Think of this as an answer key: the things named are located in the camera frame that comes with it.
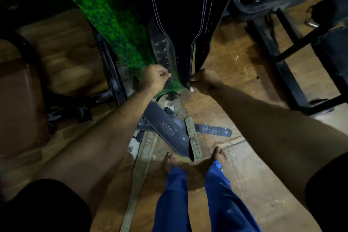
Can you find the person's right hand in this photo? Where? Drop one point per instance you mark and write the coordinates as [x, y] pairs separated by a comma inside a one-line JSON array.
[[205, 81]]

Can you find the person's left hand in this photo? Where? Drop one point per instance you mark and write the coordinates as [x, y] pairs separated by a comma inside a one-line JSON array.
[[152, 78]]

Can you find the person's right thumb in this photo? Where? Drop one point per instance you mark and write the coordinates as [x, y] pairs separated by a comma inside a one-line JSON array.
[[191, 88]]

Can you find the person's left thumb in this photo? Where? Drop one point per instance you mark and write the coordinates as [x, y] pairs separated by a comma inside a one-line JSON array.
[[165, 76]]

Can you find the black belt with white stitching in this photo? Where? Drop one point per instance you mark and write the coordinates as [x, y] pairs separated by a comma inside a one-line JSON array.
[[182, 17]]

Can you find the person's left forearm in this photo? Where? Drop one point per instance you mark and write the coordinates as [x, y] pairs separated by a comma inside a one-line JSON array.
[[108, 139]]

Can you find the person's right forearm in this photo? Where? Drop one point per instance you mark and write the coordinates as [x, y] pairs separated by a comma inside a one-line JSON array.
[[272, 134]]

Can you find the wide black printed lifting belt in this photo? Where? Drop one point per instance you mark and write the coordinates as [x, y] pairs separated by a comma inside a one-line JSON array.
[[165, 128]]

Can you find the narrow black metal stand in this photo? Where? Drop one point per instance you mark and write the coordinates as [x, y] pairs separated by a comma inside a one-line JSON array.
[[110, 68]]

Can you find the person's right foot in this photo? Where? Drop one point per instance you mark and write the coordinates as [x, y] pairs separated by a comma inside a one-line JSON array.
[[219, 155]]

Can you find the person's foot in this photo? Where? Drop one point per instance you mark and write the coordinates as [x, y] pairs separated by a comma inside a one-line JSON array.
[[170, 161], [219, 155]]

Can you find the green patterned board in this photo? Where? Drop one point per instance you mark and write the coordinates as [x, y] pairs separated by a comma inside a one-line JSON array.
[[114, 22]]

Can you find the person's left foot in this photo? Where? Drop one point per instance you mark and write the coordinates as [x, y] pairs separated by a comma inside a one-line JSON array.
[[170, 161]]

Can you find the person's left blue trouser leg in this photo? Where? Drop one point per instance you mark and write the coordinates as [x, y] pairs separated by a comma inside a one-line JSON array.
[[174, 202]]

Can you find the person's blue trouser leg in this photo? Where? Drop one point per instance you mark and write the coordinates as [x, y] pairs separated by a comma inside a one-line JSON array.
[[225, 199], [174, 202]]

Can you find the person's right blue trouser leg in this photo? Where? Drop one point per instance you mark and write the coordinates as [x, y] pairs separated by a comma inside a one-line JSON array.
[[225, 199]]

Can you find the brown chair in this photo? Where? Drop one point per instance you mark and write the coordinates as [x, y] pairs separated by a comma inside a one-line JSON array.
[[21, 104]]

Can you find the black roller pad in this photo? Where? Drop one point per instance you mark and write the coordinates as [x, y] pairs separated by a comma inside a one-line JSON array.
[[325, 11]]

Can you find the person's right black sleeve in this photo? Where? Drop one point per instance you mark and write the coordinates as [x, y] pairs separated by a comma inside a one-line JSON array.
[[329, 191]]

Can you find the person's black sleeve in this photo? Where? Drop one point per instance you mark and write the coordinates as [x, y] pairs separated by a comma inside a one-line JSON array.
[[40, 207], [329, 191]]

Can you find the person's left black sleeve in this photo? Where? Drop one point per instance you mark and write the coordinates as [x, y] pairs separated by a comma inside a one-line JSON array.
[[40, 207]]

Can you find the large black metal equipment frame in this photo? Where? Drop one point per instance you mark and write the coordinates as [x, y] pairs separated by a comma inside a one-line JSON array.
[[285, 71]]

